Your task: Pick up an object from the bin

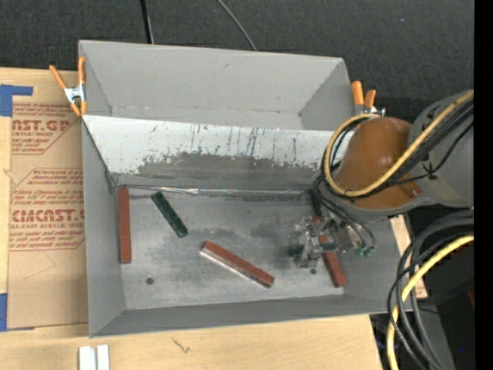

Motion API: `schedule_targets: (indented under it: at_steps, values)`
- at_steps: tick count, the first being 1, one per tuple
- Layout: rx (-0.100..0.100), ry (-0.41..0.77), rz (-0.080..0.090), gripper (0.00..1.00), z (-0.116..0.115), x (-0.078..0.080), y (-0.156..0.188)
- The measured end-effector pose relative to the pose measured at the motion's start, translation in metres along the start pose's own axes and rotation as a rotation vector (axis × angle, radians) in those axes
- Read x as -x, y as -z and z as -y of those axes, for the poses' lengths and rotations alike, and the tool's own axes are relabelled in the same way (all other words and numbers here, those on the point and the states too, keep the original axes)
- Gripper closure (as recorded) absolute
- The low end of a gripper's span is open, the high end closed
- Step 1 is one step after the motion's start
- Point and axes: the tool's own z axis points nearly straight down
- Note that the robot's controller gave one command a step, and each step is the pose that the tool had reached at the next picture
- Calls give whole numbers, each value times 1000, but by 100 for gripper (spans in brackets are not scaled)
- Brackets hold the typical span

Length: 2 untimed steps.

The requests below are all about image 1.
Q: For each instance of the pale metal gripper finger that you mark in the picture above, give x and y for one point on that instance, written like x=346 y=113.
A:
x=304 y=231
x=308 y=256

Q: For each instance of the red-brown flat block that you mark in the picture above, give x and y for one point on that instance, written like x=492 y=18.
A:
x=334 y=270
x=124 y=226
x=239 y=263

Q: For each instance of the grey metal bin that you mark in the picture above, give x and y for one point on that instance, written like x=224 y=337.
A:
x=215 y=160

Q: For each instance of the dark green flat block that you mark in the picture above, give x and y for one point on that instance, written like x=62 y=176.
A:
x=169 y=214

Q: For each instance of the brown cardboard board, red print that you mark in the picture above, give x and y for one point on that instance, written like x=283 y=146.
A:
x=46 y=206

